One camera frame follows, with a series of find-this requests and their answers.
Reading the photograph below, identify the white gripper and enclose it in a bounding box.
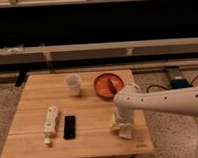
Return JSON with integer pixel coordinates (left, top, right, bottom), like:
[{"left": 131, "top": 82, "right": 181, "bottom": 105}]
[{"left": 115, "top": 107, "right": 134, "bottom": 123}]

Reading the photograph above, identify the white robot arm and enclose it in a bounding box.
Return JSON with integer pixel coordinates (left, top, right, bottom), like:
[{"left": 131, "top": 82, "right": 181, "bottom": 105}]
[{"left": 114, "top": 84, "right": 198, "bottom": 158}]

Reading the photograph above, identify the orange plate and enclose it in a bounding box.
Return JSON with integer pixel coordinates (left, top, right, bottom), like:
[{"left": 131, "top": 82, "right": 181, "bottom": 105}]
[{"left": 94, "top": 73, "right": 124, "bottom": 99}]

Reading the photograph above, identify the black remote control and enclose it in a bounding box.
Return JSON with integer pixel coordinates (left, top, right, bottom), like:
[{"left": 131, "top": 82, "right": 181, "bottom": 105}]
[{"left": 63, "top": 115, "right": 76, "bottom": 139}]

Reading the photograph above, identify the blue power adapter box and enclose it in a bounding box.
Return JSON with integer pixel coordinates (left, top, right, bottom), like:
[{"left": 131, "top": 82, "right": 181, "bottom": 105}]
[{"left": 171, "top": 76, "right": 192, "bottom": 90}]

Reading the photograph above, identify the wooden table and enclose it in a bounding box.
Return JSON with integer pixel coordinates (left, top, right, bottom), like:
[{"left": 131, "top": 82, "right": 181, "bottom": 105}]
[{"left": 0, "top": 72, "right": 153, "bottom": 158}]

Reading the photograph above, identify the long wooden beam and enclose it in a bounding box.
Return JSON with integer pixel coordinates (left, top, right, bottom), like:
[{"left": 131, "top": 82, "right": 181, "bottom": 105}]
[{"left": 0, "top": 38, "right": 198, "bottom": 61}]

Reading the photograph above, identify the black cable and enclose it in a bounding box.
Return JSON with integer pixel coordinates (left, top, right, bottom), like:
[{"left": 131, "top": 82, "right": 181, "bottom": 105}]
[{"left": 145, "top": 63, "right": 198, "bottom": 139}]

